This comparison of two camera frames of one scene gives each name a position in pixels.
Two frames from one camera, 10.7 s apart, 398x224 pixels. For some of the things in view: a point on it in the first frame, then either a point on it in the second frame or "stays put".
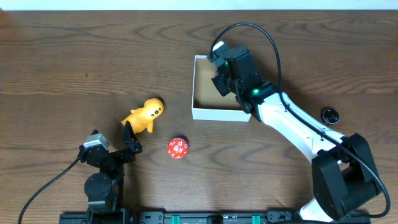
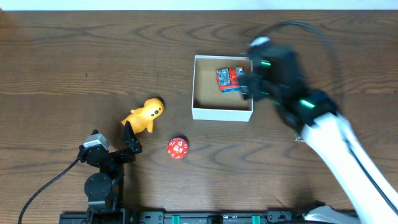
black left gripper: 115,152 stays put
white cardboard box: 208,102 stays put
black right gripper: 222,83 -> 253,86
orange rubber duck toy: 142,118 stays put
